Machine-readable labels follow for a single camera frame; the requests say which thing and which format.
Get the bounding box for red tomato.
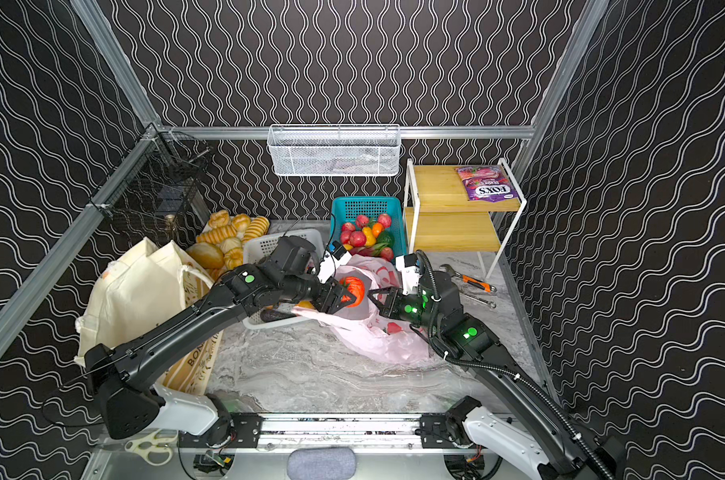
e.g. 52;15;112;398
340;275;367;308

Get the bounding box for pink plastic grocery bag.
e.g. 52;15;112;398
292;255;429;365

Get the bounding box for white plastic vegetable basket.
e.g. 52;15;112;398
240;227;328;331

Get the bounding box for cream canvas tote bag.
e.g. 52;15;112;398
74;238;216;366

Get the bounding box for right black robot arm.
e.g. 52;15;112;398
367;251;626;479

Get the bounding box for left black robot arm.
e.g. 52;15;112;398
84;236;356;446

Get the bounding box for green round fruit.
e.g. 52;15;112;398
376;230;394;247

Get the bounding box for yellow pepper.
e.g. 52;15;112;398
362;226;376;247

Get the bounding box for red apple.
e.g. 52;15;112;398
348;230;367;247

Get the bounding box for orange fruit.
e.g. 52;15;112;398
371;222;385;238

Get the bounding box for striped long bread front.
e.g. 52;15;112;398
242;216;270;243

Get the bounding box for striped long bread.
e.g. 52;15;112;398
242;216;270;243
196;224;238;244

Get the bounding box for small white bun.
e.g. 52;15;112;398
218;237;242;254

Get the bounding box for teal plastic fruit basket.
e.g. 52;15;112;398
332;196;408;261

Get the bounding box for bun back right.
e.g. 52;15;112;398
230;213;252;232

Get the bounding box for white bread tray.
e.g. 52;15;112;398
202;223;246;280

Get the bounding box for striped long bread back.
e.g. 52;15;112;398
196;224;238;244

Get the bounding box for twisted bun back left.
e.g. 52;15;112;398
208;210;230;229

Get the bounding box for white wooden two-tier shelf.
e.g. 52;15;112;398
402;158;527;280

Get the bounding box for purple Fox's candy bag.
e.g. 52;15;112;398
455;165;517;203

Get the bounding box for grey foam pad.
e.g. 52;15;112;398
286;447;358;480

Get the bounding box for adjustable wrench orange handle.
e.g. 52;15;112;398
440;264;497;294

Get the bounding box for metal base rail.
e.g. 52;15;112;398
175;411;507;452

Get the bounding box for white wire wall basket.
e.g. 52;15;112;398
268;124;402;177

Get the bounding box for black wire wall basket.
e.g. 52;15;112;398
94;132;212;244

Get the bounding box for cream handled scissors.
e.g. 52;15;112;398
124;429;180;467

